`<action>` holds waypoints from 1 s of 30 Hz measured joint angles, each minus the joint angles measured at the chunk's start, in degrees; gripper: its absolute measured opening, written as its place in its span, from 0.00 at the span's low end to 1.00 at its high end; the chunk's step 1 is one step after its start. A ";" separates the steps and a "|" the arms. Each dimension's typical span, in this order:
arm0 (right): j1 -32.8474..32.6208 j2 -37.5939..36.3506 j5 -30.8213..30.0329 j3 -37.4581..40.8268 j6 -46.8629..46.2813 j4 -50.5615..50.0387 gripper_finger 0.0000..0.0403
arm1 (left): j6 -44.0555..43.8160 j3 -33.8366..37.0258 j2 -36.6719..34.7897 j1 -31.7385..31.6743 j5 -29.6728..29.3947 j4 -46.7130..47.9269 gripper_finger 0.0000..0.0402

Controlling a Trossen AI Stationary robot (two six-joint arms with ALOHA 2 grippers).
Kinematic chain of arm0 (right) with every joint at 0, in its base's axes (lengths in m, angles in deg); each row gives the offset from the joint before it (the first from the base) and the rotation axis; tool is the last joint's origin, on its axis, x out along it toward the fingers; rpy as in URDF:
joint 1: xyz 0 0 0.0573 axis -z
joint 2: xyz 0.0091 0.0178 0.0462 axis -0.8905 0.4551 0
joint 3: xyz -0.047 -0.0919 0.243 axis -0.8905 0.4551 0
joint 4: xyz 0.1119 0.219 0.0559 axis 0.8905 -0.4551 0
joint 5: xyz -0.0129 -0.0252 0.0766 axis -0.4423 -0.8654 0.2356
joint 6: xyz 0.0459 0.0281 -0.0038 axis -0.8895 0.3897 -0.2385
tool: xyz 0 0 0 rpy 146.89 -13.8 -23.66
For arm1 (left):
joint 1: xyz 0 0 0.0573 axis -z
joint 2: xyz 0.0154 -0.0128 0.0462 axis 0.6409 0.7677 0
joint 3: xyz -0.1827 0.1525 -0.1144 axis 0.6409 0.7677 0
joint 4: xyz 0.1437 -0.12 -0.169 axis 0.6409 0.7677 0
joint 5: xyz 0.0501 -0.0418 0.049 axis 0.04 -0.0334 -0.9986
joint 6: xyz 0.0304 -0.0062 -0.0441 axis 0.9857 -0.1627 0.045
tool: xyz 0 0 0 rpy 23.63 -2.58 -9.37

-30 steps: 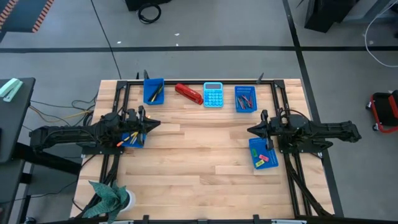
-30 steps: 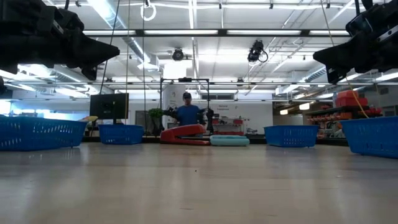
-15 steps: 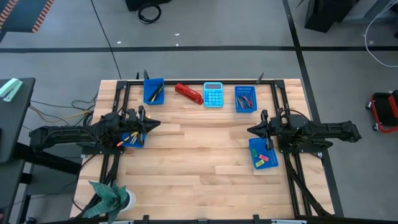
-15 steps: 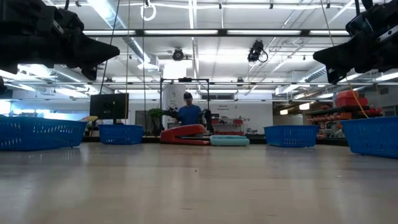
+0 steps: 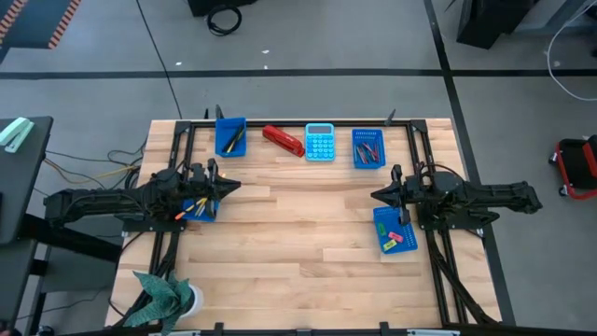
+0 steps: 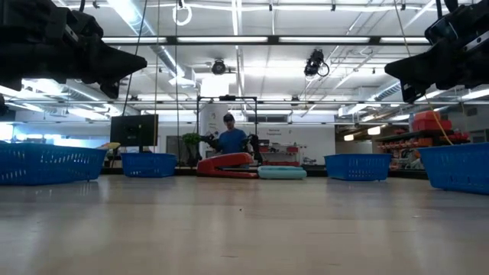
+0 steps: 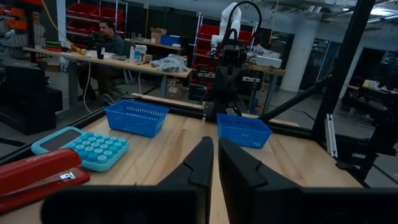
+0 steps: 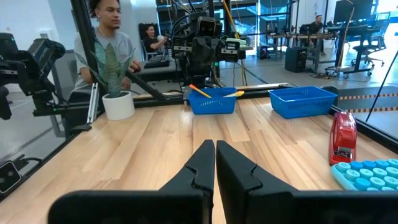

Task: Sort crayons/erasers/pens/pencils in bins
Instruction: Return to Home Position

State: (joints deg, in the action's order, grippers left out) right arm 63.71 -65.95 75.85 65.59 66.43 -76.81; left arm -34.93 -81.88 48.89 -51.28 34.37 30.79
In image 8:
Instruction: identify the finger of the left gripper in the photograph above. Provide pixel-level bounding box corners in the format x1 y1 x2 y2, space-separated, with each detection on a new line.
191 49 205 75
204 49 218 75

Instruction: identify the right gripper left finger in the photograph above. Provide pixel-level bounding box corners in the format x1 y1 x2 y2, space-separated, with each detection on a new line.
160 139 216 224

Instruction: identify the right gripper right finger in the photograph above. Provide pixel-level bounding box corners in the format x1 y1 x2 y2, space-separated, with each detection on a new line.
216 139 296 224

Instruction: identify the black keyboard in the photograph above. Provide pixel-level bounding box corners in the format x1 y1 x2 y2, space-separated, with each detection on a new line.
144 54 171 70

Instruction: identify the person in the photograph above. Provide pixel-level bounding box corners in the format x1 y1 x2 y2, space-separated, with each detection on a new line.
309 14 326 35
142 24 169 54
67 0 143 103

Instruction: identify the black desk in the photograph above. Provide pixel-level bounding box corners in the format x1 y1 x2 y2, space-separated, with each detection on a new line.
133 60 189 83

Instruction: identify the blue plastic bin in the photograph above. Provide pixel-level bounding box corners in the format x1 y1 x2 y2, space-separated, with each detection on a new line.
268 86 339 119
188 86 238 115

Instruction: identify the green leafy plant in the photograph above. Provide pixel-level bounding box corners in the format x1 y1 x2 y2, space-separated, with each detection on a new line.
90 42 136 98

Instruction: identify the white plant pot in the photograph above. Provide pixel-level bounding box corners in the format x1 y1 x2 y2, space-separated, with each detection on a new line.
101 90 136 121

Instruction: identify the black computer tower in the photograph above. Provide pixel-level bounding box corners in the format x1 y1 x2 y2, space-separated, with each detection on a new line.
284 46 309 73

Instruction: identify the aluminium extrusion bar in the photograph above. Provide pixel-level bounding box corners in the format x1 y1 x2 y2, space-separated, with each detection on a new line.
86 82 100 124

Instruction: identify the long office desk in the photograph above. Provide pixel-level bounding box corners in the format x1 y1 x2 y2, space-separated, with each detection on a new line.
270 24 383 78

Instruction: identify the red stapler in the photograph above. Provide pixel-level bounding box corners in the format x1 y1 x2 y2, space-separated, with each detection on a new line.
328 111 358 166

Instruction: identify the cyan calculator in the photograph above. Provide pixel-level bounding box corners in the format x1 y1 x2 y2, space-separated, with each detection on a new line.
330 158 398 192

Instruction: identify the hazard striped platform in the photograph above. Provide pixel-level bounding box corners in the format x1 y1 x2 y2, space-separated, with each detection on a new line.
338 92 398 113

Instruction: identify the black desk monitor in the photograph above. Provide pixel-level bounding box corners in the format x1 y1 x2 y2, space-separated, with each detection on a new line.
333 0 374 24

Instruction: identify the black office chair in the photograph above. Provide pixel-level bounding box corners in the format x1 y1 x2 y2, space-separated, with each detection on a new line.
350 29 388 68

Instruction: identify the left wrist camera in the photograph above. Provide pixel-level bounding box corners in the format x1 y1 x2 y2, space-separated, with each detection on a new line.
196 16 218 40

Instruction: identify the yellow hanging cord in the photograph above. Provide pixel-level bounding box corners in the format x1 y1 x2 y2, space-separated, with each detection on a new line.
221 0 248 87

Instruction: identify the thin black cable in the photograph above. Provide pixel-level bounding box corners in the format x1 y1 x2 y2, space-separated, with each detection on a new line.
365 49 398 123

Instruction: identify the black white-trimmed camera box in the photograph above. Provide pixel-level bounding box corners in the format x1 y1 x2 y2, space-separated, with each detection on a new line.
0 161 22 194

